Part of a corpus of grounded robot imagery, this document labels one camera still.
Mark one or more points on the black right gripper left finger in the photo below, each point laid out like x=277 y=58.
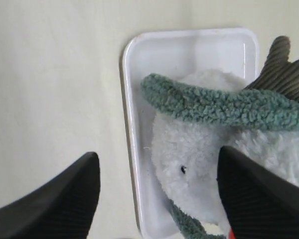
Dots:
x=63 y=208

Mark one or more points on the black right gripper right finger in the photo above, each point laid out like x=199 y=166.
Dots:
x=258 y=203

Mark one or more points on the white plush snowman toy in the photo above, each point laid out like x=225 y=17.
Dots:
x=226 y=152

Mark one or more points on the green fuzzy scarf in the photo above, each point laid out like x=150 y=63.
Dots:
x=195 y=118

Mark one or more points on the white rectangular plastic tray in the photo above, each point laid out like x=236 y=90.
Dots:
x=174 y=54

